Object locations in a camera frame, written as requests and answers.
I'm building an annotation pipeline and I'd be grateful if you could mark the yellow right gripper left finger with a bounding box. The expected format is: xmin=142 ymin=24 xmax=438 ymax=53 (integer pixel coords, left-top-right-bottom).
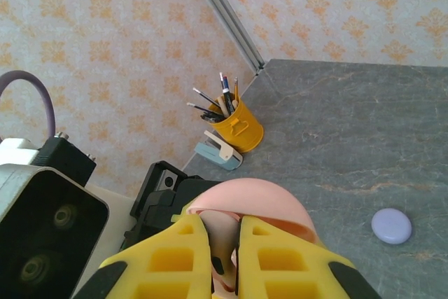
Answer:
xmin=71 ymin=212 xmax=213 ymax=299

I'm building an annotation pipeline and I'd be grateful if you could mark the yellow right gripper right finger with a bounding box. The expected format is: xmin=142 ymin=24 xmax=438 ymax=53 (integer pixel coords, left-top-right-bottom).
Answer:
xmin=234 ymin=214 xmax=382 ymax=299

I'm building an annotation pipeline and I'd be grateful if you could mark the pink round earbud charging case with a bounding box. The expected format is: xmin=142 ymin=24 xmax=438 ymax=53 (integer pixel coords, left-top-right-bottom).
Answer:
xmin=185 ymin=178 xmax=326 ymax=295

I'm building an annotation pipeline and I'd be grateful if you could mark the purple round earbud charging case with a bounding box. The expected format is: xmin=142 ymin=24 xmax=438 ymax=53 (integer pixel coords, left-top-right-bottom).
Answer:
xmin=370 ymin=207 xmax=414 ymax=246

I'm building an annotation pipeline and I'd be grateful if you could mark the teal and beige eraser block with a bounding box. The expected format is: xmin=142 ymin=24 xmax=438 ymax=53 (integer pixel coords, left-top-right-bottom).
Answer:
xmin=194 ymin=130 xmax=244 ymax=172

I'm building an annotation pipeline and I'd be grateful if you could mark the black pencil silver end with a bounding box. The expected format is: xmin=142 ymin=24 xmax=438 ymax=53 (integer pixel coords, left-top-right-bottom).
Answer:
xmin=192 ymin=87 xmax=227 ymax=120
xmin=186 ymin=102 xmax=220 ymax=121

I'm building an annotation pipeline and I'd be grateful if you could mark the yellow metal pen cup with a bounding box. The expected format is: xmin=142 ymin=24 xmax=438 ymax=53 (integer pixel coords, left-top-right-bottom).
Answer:
xmin=208 ymin=97 xmax=265 ymax=155

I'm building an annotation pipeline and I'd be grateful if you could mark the beige wooden stick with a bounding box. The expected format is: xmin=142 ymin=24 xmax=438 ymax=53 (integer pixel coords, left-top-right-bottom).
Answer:
xmin=216 ymin=95 xmax=232 ymax=118

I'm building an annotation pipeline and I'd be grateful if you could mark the blue white capped pen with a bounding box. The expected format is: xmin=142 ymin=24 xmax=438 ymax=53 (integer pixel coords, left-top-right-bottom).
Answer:
xmin=218 ymin=71 xmax=235 ymax=116

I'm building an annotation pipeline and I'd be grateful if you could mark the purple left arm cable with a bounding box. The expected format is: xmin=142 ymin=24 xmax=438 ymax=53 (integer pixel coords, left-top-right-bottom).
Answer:
xmin=0 ymin=69 xmax=98 ymax=188

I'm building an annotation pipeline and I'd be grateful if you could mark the aluminium frame post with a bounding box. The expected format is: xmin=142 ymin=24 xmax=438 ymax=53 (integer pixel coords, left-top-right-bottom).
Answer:
xmin=183 ymin=0 xmax=267 ymax=76

